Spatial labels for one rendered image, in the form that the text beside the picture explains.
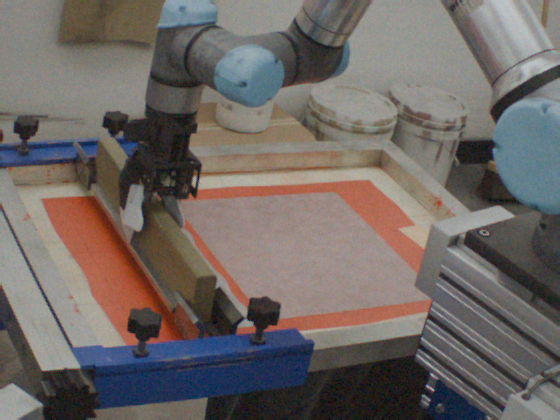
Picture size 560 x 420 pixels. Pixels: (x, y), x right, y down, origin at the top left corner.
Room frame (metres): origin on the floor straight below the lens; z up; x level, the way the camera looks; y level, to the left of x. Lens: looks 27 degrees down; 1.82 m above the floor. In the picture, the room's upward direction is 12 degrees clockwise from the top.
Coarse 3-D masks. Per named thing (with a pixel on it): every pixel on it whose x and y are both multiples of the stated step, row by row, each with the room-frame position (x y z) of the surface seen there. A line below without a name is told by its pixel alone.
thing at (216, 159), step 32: (224, 160) 1.80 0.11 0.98; (256, 160) 1.84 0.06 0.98; (288, 160) 1.87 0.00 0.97; (320, 160) 1.90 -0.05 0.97; (352, 160) 1.94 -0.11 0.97; (384, 160) 1.96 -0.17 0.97; (0, 192) 1.51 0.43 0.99; (416, 192) 1.86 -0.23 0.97; (448, 192) 1.84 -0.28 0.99; (32, 224) 1.43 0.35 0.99; (32, 256) 1.35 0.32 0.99; (64, 288) 1.29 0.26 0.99; (64, 320) 1.21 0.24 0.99; (416, 320) 1.40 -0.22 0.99; (320, 352) 1.28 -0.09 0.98; (352, 352) 1.31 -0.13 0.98; (384, 352) 1.34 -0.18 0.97
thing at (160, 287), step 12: (96, 192) 1.57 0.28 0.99; (108, 204) 1.54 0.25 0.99; (108, 216) 1.51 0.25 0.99; (120, 228) 1.47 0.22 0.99; (132, 240) 1.44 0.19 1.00; (132, 252) 1.42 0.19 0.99; (144, 264) 1.39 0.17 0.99; (156, 276) 1.36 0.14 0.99; (156, 288) 1.34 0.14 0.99; (168, 288) 1.34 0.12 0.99; (168, 300) 1.31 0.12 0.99
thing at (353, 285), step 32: (224, 256) 1.53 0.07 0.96; (256, 256) 1.55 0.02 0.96; (288, 256) 1.57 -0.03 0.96; (320, 256) 1.59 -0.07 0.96; (352, 256) 1.61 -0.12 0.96; (384, 256) 1.63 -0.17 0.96; (416, 256) 1.65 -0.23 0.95; (96, 288) 1.36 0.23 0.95; (128, 288) 1.38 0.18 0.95; (256, 288) 1.46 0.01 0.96; (288, 288) 1.48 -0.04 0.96; (320, 288) 1.49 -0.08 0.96; (352, 288) 1.51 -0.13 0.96; (384, 288) 1.53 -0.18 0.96; (416, 288) 1.55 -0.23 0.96; (288, 320) 1.39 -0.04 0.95; (320, 320) 1.41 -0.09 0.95; (352, 320) 1.42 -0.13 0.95; (384, 320) 1.44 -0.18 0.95
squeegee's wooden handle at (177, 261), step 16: (112, 144) 1.61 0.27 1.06; (96, 160) 1.61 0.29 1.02; (112, 160) 1.56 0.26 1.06; (96, 176) 1.61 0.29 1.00; (112, 176) 1.55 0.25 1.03; (112, 192) 1.54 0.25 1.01; (144, 208) 1.44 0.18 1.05; (160, 208) 1.44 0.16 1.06; (144, 224) 1.43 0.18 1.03; (160, 224) 1.39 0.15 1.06; (176, 224) 1.40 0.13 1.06; (144, 240) 1.42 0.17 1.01; (160, 240) 1.38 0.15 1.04; (176, 240) 1.36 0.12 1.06; (160, 256) 1.37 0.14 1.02; (176, 256) 1.33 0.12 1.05; (192, 256) 1.32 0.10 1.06; (160, 272) 1.37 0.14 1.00; (176, 272) 1.33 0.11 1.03; (192, 272) 1.29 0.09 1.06; (208, 272) 1.29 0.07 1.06; (176, 288) 1.32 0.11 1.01; (192, 288) 1.28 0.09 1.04; (208, 288) 1.29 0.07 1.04; (192, 304) 1.28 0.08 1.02; (208, 304) 1.29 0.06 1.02; (208, 320) 1.29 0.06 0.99
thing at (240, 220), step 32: (224, 192) 1.74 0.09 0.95; (256, 192) 1.76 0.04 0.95; (288, 192) 1.78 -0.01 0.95; (320, 192) 1.81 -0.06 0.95; (352, 192) 1.84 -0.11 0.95; (64, 224) 1.52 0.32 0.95; (96, 224) 1.54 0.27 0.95; (192, 224) 1.60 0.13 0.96; (224, 224) 1.63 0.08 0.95; (256, 224) 1.65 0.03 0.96; (288, 224) 1.67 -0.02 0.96; (320, 224) 1.69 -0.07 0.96; (352, 224) 1.72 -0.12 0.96; (384, 224) 1.74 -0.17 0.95; (96, 256) 1.45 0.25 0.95; (128, 256) 1.47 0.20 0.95
